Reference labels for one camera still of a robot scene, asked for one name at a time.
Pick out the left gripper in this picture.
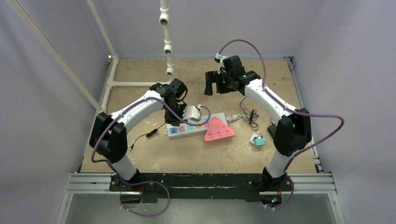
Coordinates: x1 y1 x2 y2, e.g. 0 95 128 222
164 102 189 125

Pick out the white multicolour power strip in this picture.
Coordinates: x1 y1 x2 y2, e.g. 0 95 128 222
165 113 228 139

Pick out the pink triangular power socket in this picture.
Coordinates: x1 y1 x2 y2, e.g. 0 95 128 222
204 117 235 142

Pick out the white PVC pipe frame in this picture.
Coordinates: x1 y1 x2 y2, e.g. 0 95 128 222
6 0 177 117

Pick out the black power adapter with switch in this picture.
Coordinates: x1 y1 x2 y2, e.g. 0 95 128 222
129 123 166 151

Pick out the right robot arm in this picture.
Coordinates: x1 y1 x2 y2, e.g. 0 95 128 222
204 54 312 190

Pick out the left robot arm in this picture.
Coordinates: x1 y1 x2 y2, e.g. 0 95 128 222
89 79 188 191

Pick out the teal white plug adapter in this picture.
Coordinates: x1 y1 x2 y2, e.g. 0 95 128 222
249 133 265 147

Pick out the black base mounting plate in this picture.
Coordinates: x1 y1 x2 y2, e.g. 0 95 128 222
109 173 293 203

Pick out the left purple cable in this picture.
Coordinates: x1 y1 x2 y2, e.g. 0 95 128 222
90 97 212 217

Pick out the purple cable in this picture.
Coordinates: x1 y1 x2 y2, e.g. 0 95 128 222
90 97 212 217
218 39 345 211

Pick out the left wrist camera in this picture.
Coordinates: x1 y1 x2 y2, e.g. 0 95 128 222
183 105 201 122

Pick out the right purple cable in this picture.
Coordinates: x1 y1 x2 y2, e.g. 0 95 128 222
218 39 345 211

